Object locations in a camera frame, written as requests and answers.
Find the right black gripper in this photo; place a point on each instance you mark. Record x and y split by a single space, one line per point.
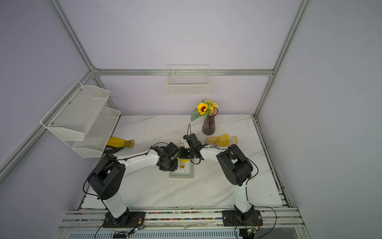
183 155

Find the grey picture frame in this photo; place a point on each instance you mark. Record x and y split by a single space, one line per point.
184 170

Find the yellow green cloth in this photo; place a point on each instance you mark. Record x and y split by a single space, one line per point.
184 160

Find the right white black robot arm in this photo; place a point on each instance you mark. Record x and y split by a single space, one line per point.
236 167

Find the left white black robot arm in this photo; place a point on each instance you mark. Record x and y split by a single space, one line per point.
106 178

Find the dark vase with sunflowers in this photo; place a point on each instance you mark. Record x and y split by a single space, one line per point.
207 110

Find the white two-tier mesh shelf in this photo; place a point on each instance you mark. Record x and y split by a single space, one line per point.
82 120

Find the white wire wall basket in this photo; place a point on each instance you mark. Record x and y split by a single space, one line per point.
188 80

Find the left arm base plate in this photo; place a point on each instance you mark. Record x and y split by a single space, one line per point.
126 220

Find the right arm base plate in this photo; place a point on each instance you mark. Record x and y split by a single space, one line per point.
232 218

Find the aluminium rail front frame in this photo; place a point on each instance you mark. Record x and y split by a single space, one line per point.
278 223

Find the aluminium cage frame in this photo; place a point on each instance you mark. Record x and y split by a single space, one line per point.
82 71

